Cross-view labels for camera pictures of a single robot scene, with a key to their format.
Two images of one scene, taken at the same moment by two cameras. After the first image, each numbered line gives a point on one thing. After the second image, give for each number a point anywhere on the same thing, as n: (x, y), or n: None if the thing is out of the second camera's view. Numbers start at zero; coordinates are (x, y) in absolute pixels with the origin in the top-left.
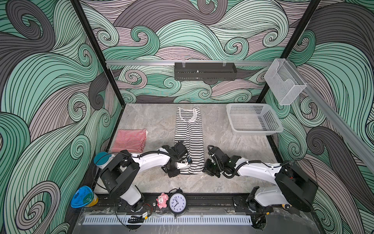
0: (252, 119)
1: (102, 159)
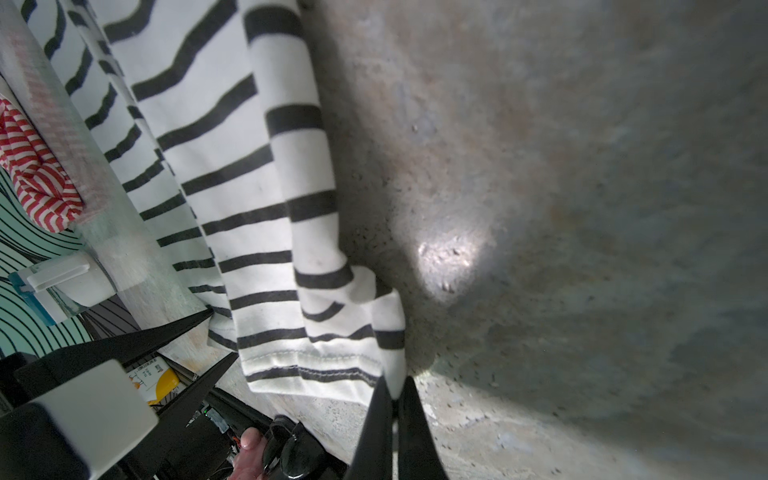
0: None
1: (62, 286)
